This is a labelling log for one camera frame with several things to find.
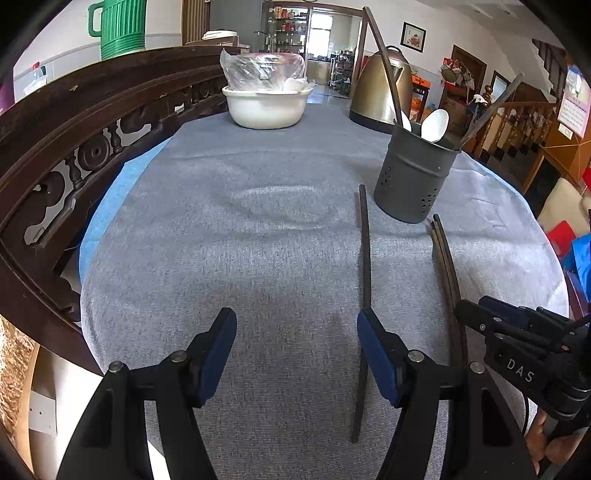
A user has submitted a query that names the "dark wooden chopstick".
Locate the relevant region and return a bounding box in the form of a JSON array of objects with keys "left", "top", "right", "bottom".
[
  {"left": 455, "top": 72, "right": 524, "bottom": 150},
  {"left": 363, "top": 6, "right": 403, "bottom": 126},
  {"left": 431, "top": 213, "right": 469, "bottom": 369},
  {"left": 351, "top": 184, "right": 372, "bottom": 444},
  {"left": 428, "top": 221, "right": 463, "bottom": 368}
]

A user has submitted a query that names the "large white plastic spoon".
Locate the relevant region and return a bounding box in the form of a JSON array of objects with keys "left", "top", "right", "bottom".
[{"left": 421, "top": 109, "right": 449, "bottom": 143}]

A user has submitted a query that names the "person right hand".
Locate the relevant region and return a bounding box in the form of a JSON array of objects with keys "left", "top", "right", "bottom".
[{"left": 525, "top": 408, "right": 585, "bottom": 473}]

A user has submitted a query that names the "grey table cloth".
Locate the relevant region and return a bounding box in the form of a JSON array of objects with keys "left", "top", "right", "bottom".
[{"left": 80, "top": 105, "right": 569, "bottom": 479}]

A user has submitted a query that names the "dark grey utensil holder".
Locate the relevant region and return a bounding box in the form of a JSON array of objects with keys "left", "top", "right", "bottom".
[{"left": 374, "top": 123, "right": 460, "bottom": 224}]

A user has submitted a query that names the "gold electric kettle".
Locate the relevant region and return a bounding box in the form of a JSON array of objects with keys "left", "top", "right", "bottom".
[{"left": 349, "top": 45, "right": 413, "bottom": 134}]

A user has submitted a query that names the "dark carved wooden chair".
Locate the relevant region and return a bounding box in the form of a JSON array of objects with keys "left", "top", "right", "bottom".
[{"left": 1, "top": 46, "right": 228, "bottom": 372}]

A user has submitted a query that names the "white bowl with plastic wrap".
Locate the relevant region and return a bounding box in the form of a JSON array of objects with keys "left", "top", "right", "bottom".
[{"left": 219, "top": 51, "right": 314, "bottom": 130}]

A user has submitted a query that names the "grey refrigerator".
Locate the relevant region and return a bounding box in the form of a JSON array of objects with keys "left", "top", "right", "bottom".
[{"left": 209, "top": 0, "right": 263, "bottom": 52}]

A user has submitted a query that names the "green thermos jug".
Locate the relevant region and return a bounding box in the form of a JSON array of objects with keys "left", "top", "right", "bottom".
[{"left": 87, "top": 0, "right": 147, "bottom": 60}]

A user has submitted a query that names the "framed wall picture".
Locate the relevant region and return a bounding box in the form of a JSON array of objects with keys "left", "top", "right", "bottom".
[{"left": 400, "top": 22, "right": 427, "bottom": 53}]

